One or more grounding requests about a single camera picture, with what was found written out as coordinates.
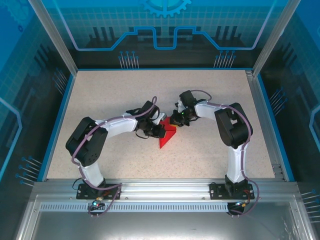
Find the red square paper sheet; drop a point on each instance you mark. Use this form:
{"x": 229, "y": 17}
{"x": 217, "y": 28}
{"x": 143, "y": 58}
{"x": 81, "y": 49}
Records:
{"x": 167, "y": 140}

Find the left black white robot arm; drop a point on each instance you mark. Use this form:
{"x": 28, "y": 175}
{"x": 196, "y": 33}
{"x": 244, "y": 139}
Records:
{"x": 85, "y": 142}

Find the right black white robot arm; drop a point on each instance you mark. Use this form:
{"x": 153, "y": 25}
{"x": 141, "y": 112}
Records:
{"x": 232, "y": 130}

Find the sheet metal tray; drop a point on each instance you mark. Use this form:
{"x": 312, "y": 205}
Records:
{"x": 160, "y": 227}

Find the blue printed right side panel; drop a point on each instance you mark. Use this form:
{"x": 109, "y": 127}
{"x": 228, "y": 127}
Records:
{"x": 300, "y": 87}

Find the blue printed panel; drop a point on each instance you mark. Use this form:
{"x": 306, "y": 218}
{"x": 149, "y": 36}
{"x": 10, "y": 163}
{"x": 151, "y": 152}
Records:
{"x": 20, "y": 75}
{"x": 300, "y": 87}
{"x": 100, "y": 15}

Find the blue printed back panel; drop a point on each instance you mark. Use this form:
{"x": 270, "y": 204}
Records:
{"x": 100, "y": 15}

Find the blue printed left side panel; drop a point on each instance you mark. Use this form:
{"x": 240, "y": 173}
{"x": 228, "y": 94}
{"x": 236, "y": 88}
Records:
{"x": 20, "y": 75}

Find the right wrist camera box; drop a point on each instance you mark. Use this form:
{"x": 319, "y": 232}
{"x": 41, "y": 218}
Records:
{"x": 179, "y": 106}

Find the aluminium mounting rail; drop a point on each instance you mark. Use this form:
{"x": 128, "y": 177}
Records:
{"x": 162, "y": 188}

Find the aluminium side rail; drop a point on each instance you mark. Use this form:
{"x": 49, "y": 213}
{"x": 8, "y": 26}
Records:
{"x": 262, "y": 112}

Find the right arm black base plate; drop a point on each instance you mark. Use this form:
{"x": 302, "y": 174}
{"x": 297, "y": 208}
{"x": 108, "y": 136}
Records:
{"x": 217, "y": 191}

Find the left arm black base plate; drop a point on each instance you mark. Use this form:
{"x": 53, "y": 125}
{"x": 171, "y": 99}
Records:
{"x": 85, "y": 193}

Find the right aluminium frame post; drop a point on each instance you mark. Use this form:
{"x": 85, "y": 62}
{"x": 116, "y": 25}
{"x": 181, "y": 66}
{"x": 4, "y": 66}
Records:
{"x": 276, "y": 32}

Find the aluminium frame post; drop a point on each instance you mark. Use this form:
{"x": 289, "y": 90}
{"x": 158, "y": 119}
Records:
{"x": 53, "y": 32}
{"x": 276, "y": 32}

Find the left aluminium frame post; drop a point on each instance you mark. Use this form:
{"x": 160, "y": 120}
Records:
{"x": 53, "y": 32}

